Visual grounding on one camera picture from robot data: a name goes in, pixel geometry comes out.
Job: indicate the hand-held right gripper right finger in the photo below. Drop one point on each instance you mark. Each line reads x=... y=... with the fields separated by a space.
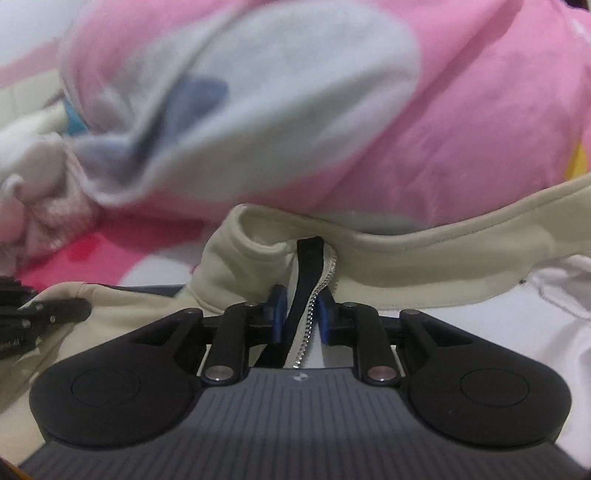
x=323 y=323

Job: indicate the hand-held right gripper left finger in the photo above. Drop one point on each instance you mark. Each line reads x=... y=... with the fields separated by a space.
x=278 y=318

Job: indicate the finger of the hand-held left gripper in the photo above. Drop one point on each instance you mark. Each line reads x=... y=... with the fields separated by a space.
x=55 y=313

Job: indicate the beige zip jacket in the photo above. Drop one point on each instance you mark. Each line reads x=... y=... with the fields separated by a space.
x=415 y=258

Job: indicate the white and cream clothes pile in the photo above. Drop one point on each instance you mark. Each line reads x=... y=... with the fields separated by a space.
x=27 y=104

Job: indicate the pink checked cloth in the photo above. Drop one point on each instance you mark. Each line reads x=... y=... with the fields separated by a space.
x=60 y=217

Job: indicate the pink flower print bed blanket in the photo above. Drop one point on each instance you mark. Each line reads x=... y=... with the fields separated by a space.
x=138 y=249

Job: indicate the white garment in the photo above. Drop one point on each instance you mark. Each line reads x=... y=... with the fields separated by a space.
x=23 y=152

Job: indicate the pink floral duvet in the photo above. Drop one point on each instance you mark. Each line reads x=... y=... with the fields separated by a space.
x=323 y=92

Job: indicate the pink bed headboard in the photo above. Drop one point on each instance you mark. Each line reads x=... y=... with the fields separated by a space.
x=32 y=67

